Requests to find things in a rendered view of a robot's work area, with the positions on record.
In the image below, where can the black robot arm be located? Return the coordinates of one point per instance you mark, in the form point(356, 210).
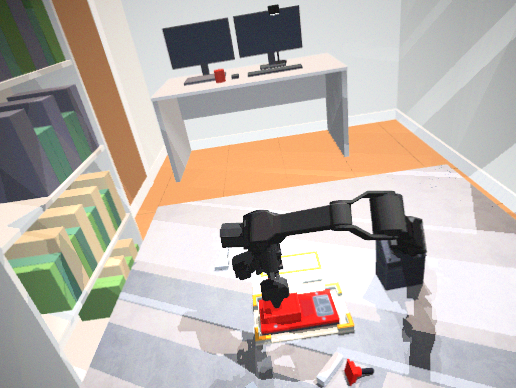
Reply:
point(262, 230)

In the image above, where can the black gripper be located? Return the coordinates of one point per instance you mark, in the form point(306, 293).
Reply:
point(274, 289)

